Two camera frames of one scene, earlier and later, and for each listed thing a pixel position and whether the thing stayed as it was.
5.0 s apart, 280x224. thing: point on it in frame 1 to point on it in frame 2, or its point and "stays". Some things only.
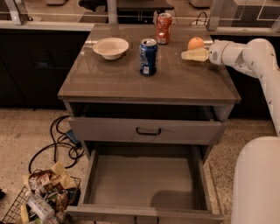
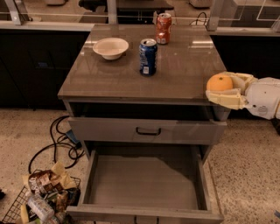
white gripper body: x=218 y=52 to x=262 y=96
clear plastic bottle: x=41 y=207 stays
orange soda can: x=163 y=28 stays
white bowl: x=110 y=48 stays
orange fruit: x=195 y=43 to x=219 y=82
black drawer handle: x=144 y=133 stays
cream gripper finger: x=198 y=54 to x=228 y=98
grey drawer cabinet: x=150 y=119 stays
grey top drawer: x=106 y=130 stays
